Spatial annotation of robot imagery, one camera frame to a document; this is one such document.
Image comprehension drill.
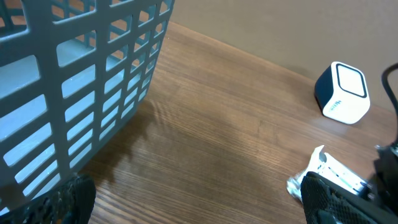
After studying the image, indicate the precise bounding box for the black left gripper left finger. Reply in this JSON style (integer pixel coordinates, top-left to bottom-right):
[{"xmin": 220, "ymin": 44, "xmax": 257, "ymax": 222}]
[{"xmin": 1, "ymin": 174, "xmax": 96, "ymax": 224}]

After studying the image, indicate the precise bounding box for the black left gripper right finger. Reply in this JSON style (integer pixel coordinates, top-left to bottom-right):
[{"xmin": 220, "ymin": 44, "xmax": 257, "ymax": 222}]
[{"xmin": 301, "ymin": 172, "xmax": 397, "ymax": 224}]

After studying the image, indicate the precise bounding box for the white barcode scanner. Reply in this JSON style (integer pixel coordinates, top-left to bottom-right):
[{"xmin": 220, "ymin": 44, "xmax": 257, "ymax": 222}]
[{"xmin": 314, "ymin": 61, "xmax": 370, "ymax": 124}]

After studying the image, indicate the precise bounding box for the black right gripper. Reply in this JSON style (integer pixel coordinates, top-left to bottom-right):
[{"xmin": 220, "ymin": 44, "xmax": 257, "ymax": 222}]
[{"xmin": 366, "ymin": 145, "xmax": 397, "ymax": 212}]

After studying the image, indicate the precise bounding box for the grey plastic lattice basket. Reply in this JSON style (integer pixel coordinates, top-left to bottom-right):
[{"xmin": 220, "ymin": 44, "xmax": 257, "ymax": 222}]
[{"xmin": 1, "ymin": 0, "xmax": 174, "ymax": 213}]

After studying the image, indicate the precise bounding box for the black right camera cable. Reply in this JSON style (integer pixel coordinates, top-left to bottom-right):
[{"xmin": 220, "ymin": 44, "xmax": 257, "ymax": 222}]
[{"xmin": 381, "ymin": 63, "xmax": 398, "ymax": 138}]

